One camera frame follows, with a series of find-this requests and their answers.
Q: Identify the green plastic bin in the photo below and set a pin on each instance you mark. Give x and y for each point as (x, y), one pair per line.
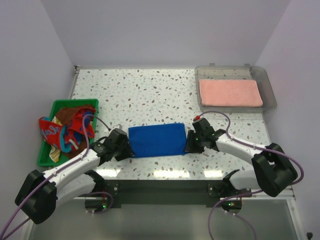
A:
(44, 159)

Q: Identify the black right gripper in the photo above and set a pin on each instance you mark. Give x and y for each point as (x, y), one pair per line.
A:
(190, 147)

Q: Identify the blue towel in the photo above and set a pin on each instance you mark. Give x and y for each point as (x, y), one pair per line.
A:
(158, 140)

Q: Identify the brown towel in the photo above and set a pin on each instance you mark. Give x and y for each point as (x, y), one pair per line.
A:
(65, 116)

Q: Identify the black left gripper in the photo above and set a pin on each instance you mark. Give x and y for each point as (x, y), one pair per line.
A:
(128, 151)

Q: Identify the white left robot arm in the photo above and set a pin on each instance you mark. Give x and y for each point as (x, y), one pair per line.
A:
(42, 192)

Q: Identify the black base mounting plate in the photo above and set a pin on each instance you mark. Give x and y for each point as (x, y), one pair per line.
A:
(161, 192)

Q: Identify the pink towel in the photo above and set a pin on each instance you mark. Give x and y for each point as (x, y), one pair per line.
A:
(229, 93)

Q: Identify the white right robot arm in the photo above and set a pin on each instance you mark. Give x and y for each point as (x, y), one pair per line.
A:
(272, 169)

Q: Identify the yellow striped towel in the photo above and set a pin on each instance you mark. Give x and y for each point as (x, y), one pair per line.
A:
(54, 153)

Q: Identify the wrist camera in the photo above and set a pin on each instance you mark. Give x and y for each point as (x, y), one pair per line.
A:
(196, 118)
(117, 126)

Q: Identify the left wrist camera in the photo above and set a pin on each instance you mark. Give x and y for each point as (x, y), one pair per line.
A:
(117, 126)

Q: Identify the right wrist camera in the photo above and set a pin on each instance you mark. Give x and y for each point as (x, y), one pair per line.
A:
(196, 118)

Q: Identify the clear plastic container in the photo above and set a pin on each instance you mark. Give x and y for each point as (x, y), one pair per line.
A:
(256, 73)

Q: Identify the aluminium frame rail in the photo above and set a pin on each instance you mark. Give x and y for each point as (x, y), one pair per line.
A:
(146, 97)

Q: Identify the red patterned towel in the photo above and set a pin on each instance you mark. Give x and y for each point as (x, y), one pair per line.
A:
(74, 123)

